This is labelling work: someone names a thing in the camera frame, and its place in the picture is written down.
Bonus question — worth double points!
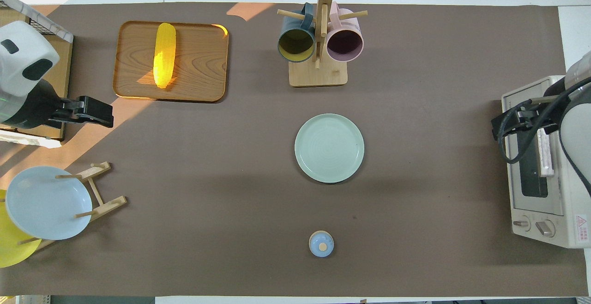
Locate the white toaster oven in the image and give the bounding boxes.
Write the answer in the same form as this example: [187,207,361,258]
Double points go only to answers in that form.
[501,75,591,249]

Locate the wooden mug tree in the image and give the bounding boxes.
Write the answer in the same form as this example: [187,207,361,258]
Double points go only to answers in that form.
[277,0,368,87]

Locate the light blue plate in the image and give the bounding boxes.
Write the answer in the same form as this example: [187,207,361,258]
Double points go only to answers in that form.
[5,166,93,241]

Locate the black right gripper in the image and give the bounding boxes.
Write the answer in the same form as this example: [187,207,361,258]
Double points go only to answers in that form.
[491,104,560,141]

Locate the yellow corn cob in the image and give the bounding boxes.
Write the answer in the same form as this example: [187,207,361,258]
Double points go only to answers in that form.
[153,23,177,89]

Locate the small blue dome bell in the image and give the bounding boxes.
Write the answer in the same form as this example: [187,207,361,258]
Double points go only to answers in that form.
[309,231,334,257]

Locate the wooden dish rack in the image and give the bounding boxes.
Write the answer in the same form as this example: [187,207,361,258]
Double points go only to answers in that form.
[18,161,127,251]

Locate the pale green plate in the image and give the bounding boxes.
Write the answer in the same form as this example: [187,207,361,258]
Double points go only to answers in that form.
[295,113,365,184]

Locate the brown table mat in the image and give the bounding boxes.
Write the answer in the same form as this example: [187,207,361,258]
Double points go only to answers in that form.
[0,3,589,297]

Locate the wooden step shelf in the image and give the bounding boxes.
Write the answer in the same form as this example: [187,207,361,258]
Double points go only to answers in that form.
[0,8,73,140]

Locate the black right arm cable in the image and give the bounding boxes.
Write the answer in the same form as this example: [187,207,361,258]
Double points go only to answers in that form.
[500,77,591,194]

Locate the black wire basket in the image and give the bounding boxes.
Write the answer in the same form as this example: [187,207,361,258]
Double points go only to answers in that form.
[0,0,74,150]

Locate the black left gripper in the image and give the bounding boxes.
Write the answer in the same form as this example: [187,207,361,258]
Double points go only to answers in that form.
[48,95,115,129]

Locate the yellow plate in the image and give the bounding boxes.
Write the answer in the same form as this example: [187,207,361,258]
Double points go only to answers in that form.
[0,189,42,268]

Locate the dark blue mug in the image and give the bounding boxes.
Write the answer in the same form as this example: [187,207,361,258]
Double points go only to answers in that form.
[277,3,316,63]

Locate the pink mug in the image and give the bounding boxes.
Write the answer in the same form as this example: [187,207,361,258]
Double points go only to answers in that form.
[326,2,365,62]

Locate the wooden serving tray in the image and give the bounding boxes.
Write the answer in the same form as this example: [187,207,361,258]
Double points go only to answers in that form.
[113,20,229,103]

